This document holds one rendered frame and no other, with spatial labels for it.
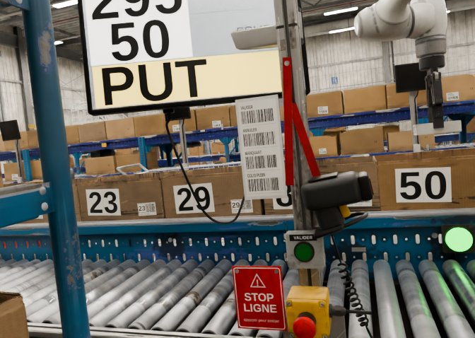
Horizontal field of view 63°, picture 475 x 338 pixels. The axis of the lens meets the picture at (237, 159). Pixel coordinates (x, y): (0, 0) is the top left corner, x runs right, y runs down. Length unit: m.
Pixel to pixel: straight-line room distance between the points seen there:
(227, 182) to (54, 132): 1.04
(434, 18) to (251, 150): 0.84
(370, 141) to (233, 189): 4.31
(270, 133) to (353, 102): 5.14
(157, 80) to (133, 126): 6.08
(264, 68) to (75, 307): 0.60
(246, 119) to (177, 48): 0.23
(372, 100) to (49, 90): 5.57
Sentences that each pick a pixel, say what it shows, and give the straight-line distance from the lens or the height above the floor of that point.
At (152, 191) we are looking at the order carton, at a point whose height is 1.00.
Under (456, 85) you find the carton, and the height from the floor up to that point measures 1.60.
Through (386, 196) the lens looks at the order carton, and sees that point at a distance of 1.35.
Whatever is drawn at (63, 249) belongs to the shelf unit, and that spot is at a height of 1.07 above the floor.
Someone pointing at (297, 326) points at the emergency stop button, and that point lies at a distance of 0.70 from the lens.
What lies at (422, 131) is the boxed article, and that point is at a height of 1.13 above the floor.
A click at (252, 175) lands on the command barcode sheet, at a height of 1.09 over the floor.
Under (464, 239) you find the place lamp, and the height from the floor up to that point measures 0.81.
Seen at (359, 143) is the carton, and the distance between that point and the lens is 5.60.
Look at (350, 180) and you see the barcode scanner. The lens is 0.67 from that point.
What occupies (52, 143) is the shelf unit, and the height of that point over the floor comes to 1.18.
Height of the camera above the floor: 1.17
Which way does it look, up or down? 3 degrees down
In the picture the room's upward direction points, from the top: 6 degrees counter-clockwise
